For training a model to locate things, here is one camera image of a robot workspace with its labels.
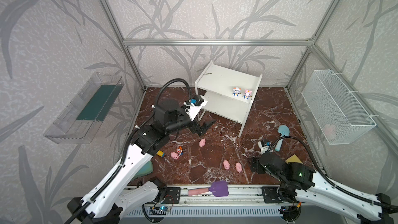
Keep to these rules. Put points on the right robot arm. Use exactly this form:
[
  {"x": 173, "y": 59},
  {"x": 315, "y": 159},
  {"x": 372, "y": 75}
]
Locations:
[{"x": 302, "y": 184}]

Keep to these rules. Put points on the white wire mesh basket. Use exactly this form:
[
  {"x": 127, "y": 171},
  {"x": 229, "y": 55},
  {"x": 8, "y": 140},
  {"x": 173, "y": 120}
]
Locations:
[{"x": 331, "y": 102}]

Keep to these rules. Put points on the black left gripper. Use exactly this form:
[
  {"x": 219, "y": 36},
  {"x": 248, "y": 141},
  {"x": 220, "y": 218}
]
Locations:
[{"x": 195, "y": 126}]

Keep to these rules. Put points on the green circuit board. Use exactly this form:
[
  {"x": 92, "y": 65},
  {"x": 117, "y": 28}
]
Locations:
[{"x": 161, "y": 210}]

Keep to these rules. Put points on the white two-tier shelf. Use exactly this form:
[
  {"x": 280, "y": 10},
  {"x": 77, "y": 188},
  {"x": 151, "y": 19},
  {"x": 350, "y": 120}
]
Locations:
[{"x": 218, "y": 83}]

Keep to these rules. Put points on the pink pig toy lower right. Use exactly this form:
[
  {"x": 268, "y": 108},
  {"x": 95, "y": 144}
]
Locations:
[{"x": 238, "y": 167}]

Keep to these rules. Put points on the pink pig toy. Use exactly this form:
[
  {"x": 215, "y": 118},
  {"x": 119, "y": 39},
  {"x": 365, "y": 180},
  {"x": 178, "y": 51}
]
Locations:
[
  {"x": 202, "y": 142},
  {"x": 226, "y": 165},
  {"x": 238, "y": 167},
  {"x": 174, "y": 155}
]

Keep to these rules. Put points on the orange hooded Doraemon figure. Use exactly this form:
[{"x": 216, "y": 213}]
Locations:
[{"x": 179, "y": 150}]

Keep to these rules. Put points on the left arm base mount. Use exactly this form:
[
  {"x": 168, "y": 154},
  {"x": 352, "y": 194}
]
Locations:
[{"x": 166, "y": 194}]

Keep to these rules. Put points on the pink toy in basket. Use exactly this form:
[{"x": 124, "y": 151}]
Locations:
[{"x": 330, "y": 131}]

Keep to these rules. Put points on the yellow sponge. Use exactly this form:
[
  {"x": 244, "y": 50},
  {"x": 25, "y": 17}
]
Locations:
[{"x": 293, "y": 159}]

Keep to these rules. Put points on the yellow toy shovel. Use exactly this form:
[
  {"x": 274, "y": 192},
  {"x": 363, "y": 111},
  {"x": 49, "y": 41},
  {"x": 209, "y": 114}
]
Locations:
[{"x": 160, "y": 153}]

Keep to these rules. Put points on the pink hooded Doraemon figure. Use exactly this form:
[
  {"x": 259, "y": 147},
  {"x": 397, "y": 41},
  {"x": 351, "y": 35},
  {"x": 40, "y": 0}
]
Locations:
[{"x": 247, "y": 94}]

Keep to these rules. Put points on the white hooded Doraemon figure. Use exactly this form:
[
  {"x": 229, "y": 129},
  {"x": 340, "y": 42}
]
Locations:
[{"x": 236, "y": 91}]

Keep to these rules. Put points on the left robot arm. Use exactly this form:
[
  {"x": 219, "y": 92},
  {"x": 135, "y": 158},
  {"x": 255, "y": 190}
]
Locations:
[{"x": 106, "y": 203}]

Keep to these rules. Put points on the light blue toy shovel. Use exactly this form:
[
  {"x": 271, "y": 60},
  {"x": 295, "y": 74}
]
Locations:
[{"x": 284, "y": 131}]

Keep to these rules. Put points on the clear plastic wall bin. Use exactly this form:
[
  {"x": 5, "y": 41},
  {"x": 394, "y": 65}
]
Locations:
[{"x": 83, "y": 116}]

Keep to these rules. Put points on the pink pig toy left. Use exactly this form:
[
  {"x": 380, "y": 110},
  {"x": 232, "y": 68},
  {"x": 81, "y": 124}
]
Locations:
[{"x": 174, "y": 155}]

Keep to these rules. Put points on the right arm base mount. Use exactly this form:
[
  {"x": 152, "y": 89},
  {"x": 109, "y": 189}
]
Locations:
[{"x": 276, "y": 194}]

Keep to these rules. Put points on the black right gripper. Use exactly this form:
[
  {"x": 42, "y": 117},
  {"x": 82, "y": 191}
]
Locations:
[{"x": 256, "y": 165}]

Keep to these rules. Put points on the pink pig toy centre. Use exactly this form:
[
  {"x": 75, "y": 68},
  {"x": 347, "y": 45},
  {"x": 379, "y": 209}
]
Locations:
[{"x": 202, "y": 142}]

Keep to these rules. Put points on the pink pig toy lower middle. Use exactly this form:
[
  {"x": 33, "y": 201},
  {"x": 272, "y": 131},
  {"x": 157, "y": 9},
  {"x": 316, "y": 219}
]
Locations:
[{"x": 226, "y": 165}]

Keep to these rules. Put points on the purple toy spatula pink handle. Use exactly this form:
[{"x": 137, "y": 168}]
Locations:
[{"x": 217, "y": 188}]

